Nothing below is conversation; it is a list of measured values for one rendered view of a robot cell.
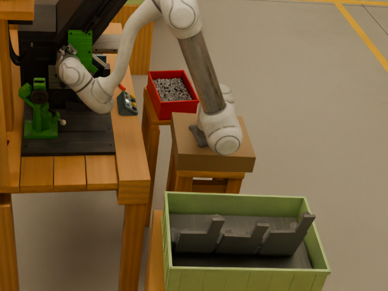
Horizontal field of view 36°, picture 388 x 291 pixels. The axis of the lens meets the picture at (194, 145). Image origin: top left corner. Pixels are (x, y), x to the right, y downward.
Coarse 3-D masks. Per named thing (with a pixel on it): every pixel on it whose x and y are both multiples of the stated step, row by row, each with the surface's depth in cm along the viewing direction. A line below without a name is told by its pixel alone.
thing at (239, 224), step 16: (176, 224) 249; (192, 224) 250; (224, 224) 253; (240, 224) 254; (272, 224) 256; (288, 224) 258; (176, 256) 235; (192, 256) 236; (208, 256) 237; (224, 256) 238; (240, 256) 239; (256, 256) 241; (272, 256) 242; (288, 256) 243; (304, 256) 244
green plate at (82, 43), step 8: (72, 32) 283; (80, 32) 284; (88, 32) 285; (72, 40) 285; (80, 40) 286; (88, 40) 286; (80, 48) 287; (88, 48) 288; (80, 56) 288; (88, 56) 289; (88, 64) 291
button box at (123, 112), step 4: (124, 92) 303; (120, 96) 304; (124, 96) 301; (128, 96) 304; (120, 100) 302; (124, 100) 298; (128, 100) 300; (120, 104) 300; (124, 104) 296; (120, 108) 298; (124, 108) 294; (128, 108) 295; (132, 108) 297; (120, 112) 296; (124, 112) 296; (128, 112) 296; (132, 112) 297; (136, 112) 298
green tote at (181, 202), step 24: (168, 192) 248; (192, 192) 249; (168, 216) 237; (264, 216) 261; (288, 216) 262; (168, 240) 226; (312, 240) 242; (168, 264) 221; (312, 264) 241; (168, 288) 223; (192, 288) 224; (216, 288) 225; (240, 288) 227; (264, 288) 228; (288, 288) 229; (312, 288) 230
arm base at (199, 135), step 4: (192, 128) 287; (196, 128) 282; (192, 132) 286; (196, 132) 282; (200, 132) 279; (196, 136) 281; (200, 136) 280; (204, 136) 278; (196, 140) 281; (200, 140) 278; (204, 140) 278; (200, 144) 276; (204, 144) 277
